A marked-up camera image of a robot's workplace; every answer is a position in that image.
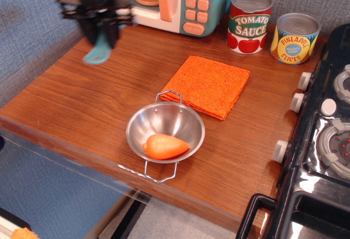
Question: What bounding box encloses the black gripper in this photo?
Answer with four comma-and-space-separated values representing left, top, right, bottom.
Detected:
56, 0, 136, 49

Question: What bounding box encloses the blue dish brush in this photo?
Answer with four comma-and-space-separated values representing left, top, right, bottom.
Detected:
83, 24, 126, 65

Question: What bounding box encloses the orange folded towel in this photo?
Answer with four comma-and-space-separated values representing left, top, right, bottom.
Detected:
161, 56, 250, 120

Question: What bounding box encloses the toy microwave oven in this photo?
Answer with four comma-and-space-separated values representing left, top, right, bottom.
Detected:
125, 0, 230, 37

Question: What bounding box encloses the orange plastic carrot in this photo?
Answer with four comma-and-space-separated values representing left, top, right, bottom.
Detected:
143, 133, 189, 160

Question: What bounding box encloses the tomato sauce can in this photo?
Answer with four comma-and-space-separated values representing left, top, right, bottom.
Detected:
226, 0, 273, 55

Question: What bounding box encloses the pineapple slices can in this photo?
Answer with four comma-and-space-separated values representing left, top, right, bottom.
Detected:
270, 13, 321, 65

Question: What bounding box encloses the orange plush object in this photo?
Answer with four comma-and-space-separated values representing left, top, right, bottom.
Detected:
11, 228, 39, 239

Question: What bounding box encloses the black toy stove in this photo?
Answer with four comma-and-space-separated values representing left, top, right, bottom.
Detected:
236, 24, 349, 238

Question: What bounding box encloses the steel bowl with handles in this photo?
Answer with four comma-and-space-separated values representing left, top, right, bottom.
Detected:
126, 90, 205, 183

